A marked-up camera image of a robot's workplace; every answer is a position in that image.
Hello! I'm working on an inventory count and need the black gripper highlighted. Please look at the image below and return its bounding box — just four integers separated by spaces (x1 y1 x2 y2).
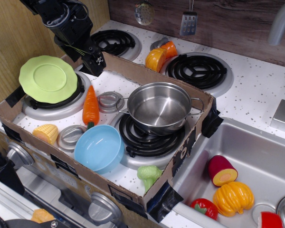
55 18 106 76

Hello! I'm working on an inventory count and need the green toy broccoli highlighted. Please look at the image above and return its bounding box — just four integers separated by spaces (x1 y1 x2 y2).
137 165 163 193

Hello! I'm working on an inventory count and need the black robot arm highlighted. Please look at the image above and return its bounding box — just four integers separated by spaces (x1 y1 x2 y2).
21 0 106 76

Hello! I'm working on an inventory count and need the stainless steel pot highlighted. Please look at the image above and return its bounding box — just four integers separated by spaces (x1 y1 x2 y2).
117 82 204 136

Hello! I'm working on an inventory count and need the back left stove burner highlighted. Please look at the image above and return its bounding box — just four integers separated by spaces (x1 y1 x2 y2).
90 29 142 61

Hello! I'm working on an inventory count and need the stove burner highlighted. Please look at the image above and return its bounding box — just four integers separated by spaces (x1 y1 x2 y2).
110 113 190 170
161 52 234 97
22 71 91 121
90 29 142 61

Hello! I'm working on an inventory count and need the grey stove knob centre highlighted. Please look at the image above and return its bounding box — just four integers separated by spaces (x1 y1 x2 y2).
97 91 124 114

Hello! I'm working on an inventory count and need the grey stove knob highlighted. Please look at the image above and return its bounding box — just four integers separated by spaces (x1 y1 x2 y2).
97 91 124 114
57 125 86 153

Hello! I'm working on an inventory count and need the orange toy carrot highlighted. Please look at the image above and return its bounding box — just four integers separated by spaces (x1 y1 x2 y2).
82 85 100 129

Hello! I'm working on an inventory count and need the front left stove burner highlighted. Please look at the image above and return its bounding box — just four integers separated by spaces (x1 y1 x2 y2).
22 71 91 121

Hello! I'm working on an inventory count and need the green plastic plate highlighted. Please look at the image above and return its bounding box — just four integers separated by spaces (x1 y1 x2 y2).
19 55 78 104

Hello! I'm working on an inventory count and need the grey knob back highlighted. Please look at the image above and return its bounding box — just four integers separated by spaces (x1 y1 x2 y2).
150 37 169 50

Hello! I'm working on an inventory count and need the hanging metal skimmer spoon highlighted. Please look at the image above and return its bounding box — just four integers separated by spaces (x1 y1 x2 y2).
134 0 155 26

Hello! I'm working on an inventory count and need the grey stove knob front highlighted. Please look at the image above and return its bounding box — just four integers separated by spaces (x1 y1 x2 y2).
57 125 86 153

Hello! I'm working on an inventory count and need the orange toy pepper piece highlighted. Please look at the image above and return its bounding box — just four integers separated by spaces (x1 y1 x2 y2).
160 41 178 59

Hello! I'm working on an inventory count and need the yellow toy corn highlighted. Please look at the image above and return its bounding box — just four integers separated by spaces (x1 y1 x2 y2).
32 124 58 145

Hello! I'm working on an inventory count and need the light blue plastic bowl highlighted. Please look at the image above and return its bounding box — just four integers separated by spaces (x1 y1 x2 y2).
74 124 125 174

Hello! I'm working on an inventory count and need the front right stove burner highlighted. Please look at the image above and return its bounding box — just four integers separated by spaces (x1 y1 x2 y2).
110 113 190 170

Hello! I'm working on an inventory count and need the hanging metal spatula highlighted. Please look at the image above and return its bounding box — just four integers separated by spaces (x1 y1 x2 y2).
180 0 198 36

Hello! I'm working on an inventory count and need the back right stove burner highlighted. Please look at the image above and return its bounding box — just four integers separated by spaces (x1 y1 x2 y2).
161 52 234 97

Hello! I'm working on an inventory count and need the grey oven knob left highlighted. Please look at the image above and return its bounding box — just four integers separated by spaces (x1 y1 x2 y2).
7 142 35 170

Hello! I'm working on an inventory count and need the grey oven knob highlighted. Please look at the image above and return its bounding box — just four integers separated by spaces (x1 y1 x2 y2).
88 192 122 226
7 142 35 170

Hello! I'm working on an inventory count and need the grey oven knob right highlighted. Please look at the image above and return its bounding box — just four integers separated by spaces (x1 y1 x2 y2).
88 192 122 226

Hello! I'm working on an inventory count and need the orange toy piece bottom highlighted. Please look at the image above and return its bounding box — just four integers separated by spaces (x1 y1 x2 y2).
30 209 55 223

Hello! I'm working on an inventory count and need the purple toy sweet potato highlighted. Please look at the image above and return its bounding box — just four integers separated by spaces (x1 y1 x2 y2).
207 155 238 187

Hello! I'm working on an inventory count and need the orange toy pumpkin in sink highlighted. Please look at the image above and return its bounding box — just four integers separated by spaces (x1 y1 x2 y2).
212 181 255 217

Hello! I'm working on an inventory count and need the steel sink basin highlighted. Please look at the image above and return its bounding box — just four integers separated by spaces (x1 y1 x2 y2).
172 118 285 228

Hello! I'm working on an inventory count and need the grey faucet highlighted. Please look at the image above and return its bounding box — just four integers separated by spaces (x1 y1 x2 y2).
267 4 285 46

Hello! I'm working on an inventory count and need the red toy apple piece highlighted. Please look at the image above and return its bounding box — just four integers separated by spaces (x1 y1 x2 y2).
258 211 283 228

